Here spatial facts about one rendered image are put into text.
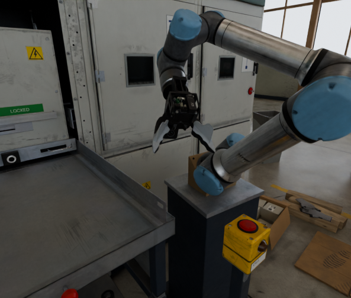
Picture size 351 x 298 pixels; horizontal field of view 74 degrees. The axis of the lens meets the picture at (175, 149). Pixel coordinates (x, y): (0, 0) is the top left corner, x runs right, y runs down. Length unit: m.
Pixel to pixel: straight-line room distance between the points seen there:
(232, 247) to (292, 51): 0.50
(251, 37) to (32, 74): 0.87
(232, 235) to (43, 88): 0.95
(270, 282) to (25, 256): 1.41
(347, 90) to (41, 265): 0.71
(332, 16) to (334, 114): 8.22
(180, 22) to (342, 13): 8.11
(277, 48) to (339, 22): 7.96
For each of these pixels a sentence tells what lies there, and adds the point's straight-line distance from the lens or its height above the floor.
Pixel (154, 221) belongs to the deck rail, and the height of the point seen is 0.85.
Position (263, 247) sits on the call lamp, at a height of 0.88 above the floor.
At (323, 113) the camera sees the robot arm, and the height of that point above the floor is 1.18.
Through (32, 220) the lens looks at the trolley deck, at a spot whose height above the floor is 0.85.
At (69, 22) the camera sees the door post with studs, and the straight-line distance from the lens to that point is 1.18.
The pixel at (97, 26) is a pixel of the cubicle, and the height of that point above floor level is 1.42.
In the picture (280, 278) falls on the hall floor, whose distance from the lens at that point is 1.80.
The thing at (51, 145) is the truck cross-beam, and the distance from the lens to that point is 1.22.
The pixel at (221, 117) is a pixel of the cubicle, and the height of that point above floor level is 0.88.
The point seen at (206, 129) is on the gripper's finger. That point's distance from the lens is 0.58.
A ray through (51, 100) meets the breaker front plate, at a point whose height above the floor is 1.11.
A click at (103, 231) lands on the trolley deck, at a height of 0.85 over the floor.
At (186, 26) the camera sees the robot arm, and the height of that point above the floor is 1.35.
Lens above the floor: 1.28
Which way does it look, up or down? 21 degrees down
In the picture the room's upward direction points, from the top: straight up
